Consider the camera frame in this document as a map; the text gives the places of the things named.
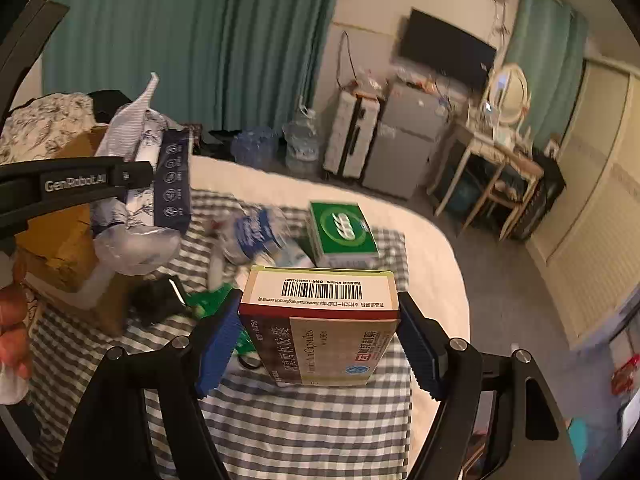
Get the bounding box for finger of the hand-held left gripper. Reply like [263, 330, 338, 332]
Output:
[111, 159, 154, 192]

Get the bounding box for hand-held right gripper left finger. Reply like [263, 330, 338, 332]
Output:
[55, 287, 244, 480]

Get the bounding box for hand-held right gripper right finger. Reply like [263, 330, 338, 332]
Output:
[396, 291, 583, 480]

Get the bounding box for white navy plastic package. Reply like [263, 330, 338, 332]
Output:
[90, 72, 193, 276]

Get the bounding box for brown cardboard box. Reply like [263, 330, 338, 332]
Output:
[12, 125, 131, 338]

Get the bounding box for beige medicine box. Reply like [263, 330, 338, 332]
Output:
[238, 265, 401, 388]

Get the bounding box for person's left hand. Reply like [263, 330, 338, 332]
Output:
[0, 250, 33, 381]

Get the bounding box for green packet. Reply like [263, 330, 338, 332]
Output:
[186, 284, 233, 318]

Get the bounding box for floral white blanket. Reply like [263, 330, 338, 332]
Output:
[0, 92, 108, 166]

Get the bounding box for dark patterned bag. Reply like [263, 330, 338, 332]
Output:
[182, 122, 206, 156]

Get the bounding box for black clothing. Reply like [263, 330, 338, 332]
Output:
[87, 89, 133, 123]

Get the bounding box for small black device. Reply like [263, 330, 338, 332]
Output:
[131, 276, 188, 321]

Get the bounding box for white bed mattress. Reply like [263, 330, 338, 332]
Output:
[190, 155, 471, 361]

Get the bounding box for clear plastic water bottle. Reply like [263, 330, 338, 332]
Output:
[220, 205, 291, 266]

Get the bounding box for blue plastic basket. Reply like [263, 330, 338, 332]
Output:
[231, 127, 278, 167]

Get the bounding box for grey checkered blanket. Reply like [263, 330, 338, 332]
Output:
[25, 190, 416, 480]

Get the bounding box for green white box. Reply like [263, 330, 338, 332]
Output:
[306, 201, 380, 269]

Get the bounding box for wide teal curtain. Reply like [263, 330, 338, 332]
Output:
[42, 0, 346, 133]

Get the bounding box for blue bucket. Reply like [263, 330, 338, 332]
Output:
[450, 175, 481, 213]

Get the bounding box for large clear water jug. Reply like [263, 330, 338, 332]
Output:
[283, 107, 321, 177]

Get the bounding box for wooden chair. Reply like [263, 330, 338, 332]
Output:
[482, 152, 546, 242]

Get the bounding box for black bag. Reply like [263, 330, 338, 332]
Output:
[530, 152, 568, 241]

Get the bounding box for grey fridge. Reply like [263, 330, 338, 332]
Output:
[361, 80, 451, 200]

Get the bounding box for cream dressing table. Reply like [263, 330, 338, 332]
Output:
[427, 122, 546, 241]

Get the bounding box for white suitcase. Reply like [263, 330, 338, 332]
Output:
[322, 91, 386, 179]

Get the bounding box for cream louvred wardrobe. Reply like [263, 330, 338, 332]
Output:
[525, 57, 640, 351]

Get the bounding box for clear plastic bag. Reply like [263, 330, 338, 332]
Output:
[352, 67, 388, 98]

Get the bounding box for oval white mirror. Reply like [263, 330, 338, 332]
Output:
[482, 63, 530, 126]

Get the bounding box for narrow teal curtain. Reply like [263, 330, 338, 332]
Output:
[500, 0, 591, 146]

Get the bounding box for wall cable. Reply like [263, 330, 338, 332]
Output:
[337, 30, 358, 93]

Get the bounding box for black wall television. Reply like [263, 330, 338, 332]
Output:
[397, 7, 497, 93]

